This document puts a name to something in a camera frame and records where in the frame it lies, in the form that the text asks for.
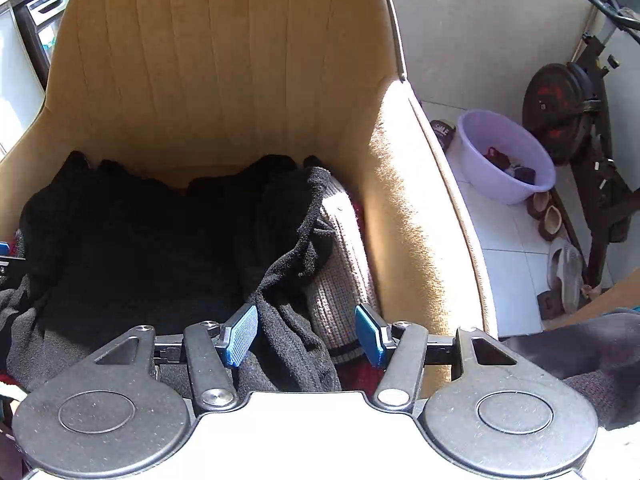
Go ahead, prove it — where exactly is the person's grey trouser leg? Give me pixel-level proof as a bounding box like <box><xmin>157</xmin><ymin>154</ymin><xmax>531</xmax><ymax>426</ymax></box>
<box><xmin>500</xmin><ymin>310</ymin><xmax>640</xmax><ymax>432</ymax></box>

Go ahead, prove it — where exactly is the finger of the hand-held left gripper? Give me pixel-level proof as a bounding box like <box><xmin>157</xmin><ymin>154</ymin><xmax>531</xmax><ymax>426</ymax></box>
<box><xmin>0</xmin><ymin>241</ymin><xmax>28</xmax><ymax>281</ymax></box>

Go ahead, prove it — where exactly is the bundle of dark socks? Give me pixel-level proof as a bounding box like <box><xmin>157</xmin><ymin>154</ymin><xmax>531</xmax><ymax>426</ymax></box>
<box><xmin>482</xmin><ymin>145</ymin><xmax>537</xmax><ymax>187</ymax></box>

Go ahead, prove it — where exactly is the brown slipper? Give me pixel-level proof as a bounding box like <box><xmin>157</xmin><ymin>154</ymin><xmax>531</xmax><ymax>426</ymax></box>
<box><xmin>539</xmin><ymin>205</ymin><xmax>564</xmax><ymax>241</ymax></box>
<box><xmin>527</xmin><ymin>190</ymin><xmax>554</xmax><ymax>219</ymax></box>

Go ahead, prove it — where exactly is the purple plastic basin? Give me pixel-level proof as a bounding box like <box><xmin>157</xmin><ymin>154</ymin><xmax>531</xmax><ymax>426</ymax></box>
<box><xmin>457</xmin><ymin>109</ymin><xmax>557</xmax><ymax>206</ymax></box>

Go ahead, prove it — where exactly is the black exercise bike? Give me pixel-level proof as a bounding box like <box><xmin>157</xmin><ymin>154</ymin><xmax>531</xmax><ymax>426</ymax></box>
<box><xmin>522</xmin><ymin>0</ymin><xmax>640</xmax><ymax>287</ymax></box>

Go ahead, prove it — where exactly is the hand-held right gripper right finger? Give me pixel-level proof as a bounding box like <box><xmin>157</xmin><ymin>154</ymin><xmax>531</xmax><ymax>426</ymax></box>
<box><xmin>354</xmin><ymin>304</ymin><xmax>520</xmax><ymax>408</ymax></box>

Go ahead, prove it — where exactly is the beige armchair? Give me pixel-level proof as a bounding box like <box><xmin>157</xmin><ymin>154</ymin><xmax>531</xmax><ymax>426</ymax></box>
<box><xmin>0</xmin><ymin>0</ymin><xmax>502</xmax><ymax>392</ymax></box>

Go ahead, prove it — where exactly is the white slipper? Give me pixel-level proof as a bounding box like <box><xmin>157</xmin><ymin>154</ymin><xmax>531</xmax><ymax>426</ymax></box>
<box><xmin>547</xmin><ymin>241</ymin><xmax>572</xmax><ymax>292</ymax></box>
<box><xmin>560</xmin><ymin>246</ymin><xmax>586</xmax><ymax>314</ymax></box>

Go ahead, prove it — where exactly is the brown wooden board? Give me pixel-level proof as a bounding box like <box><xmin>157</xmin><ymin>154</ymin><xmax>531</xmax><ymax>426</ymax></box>
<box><xmin>544</xmin><ymin>267</ymin><xmax>640</xmax><ymax>332</ymax></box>

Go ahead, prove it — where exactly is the beige knit sweater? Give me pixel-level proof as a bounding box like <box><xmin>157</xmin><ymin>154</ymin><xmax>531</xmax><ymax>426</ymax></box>
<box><xmin>304</xmin><ymin>180</ymin><xmax>382</xmax><ymax>367</ymax></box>

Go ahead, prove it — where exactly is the dark grey fuzzy garment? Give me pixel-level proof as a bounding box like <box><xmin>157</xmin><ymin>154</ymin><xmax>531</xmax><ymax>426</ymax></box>
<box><xmin>0</xmin><ymin>166</ymin><xmax>347</xmax><ymax>396</ymax></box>

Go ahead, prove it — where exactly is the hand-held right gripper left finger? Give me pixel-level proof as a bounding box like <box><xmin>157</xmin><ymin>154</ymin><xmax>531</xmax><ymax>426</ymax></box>
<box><xmin>92</xmin><ymin>304</ymin><xmax>260</xmax><ymax>411</ymax></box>

